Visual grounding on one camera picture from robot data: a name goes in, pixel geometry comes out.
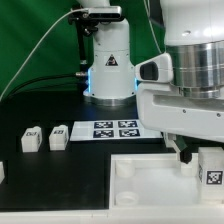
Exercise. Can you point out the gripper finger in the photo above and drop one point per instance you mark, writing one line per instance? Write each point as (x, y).
(185, 154)

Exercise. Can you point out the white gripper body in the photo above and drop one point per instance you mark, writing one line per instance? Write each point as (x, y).
(161, 107)

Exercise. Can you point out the white square tabletop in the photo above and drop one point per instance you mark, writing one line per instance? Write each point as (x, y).
(158, 189)

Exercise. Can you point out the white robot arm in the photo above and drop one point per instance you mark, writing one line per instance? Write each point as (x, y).
(181, 90)

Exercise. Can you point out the white marker plate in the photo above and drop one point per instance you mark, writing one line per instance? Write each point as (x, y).
(111, 130)

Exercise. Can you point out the white block left edge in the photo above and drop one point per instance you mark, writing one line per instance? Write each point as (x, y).
(2, 175)

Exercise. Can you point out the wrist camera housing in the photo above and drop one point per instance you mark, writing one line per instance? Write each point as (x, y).
(155, 70)

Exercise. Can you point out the white front rail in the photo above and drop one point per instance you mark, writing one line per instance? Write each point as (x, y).
(55, 217)

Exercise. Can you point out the black camera on mount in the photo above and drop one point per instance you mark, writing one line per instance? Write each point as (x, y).
(101, 14)

